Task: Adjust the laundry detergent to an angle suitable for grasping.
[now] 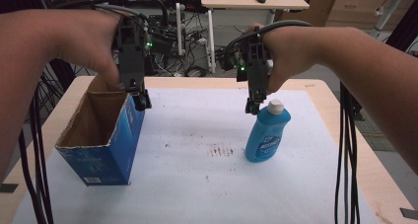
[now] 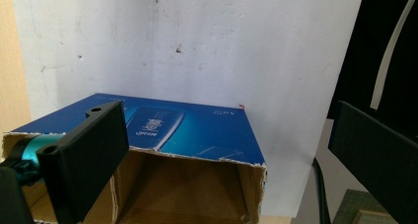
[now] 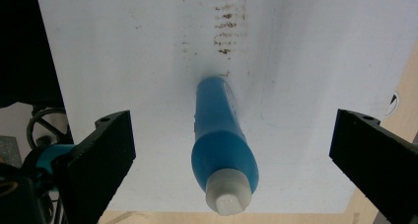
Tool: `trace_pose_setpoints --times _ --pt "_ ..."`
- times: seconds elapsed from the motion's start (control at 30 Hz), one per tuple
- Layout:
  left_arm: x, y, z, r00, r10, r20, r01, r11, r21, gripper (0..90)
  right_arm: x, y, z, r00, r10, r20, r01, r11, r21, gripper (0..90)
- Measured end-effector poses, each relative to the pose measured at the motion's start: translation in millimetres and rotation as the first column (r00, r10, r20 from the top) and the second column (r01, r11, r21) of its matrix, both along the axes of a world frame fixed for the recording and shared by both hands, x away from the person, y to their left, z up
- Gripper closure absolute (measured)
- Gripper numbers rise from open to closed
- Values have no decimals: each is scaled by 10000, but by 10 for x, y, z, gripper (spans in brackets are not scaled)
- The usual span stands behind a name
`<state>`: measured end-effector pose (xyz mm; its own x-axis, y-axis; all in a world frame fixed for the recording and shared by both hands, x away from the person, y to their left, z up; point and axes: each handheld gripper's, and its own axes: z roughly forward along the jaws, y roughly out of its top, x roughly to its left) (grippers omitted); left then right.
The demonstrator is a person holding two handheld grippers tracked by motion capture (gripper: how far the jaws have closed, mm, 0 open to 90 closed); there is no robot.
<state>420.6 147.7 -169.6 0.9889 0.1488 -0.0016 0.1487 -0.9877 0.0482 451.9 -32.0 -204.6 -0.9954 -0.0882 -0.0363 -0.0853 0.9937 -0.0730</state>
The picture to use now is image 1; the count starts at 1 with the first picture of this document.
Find white metal post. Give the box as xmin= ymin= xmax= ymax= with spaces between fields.
xmin=174 ymin=2 xmax=186 ymax=57

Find white table mat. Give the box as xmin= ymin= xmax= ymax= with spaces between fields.
xmin=11 ymin=87 xmax=379 ymax=224

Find tangle of black cables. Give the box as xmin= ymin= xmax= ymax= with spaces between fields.
xmin=144 ymin=13 xmax=211 ymax=78

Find black tape strip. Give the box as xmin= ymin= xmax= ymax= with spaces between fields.
xmin=0 ymin=183 xmax=20 ymax=194
xmin=399 ymin=207 xmax=418 ymax=220

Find dark curtain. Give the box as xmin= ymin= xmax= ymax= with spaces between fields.
xmin=385 ymin=0 xmax=418 ymax=54

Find bundle of hanging black cables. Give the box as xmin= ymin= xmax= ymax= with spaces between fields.
xmin=334 ymin=81 xmax=362 ymax=224
xmin=18 ymin=85 xmax=55 ymax=224

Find blue bottle with white cap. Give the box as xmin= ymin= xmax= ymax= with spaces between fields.
xmin=244 ymin=99 xmax=292 ymax=164

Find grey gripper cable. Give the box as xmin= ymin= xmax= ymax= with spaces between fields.
xmin=94 ymin=3 xmax=150 ymax=22

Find beige cardboard box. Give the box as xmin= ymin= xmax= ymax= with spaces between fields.
xmin=324 ymin=0 xmax=395 ymax=31

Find blue cardboard box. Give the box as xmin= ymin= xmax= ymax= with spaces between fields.
xmin=54 ymin=74 xmax=146 ymax=187

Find brown cardboard box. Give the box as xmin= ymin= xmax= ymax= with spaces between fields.
xmin=293 ymin=0 xmax=343 ymax=27

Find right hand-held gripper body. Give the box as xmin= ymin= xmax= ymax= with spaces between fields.
xmin=236 ymin=36 xmax=273 ymax=103

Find person's left hand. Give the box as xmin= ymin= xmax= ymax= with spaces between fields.
xmin=55 ymin=9 xmax=123 ymax=89

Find wooden desk with white legs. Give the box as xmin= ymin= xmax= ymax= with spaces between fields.
xmin=200 ymin=0 xmax=311 ymax=74

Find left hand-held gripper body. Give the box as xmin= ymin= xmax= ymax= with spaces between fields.
xmin=111 ymin=15 xmax=172 ymax=94

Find person's right hand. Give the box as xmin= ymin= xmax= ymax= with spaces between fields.
xmin=245 ymin=22 xmax=318 ymax=95

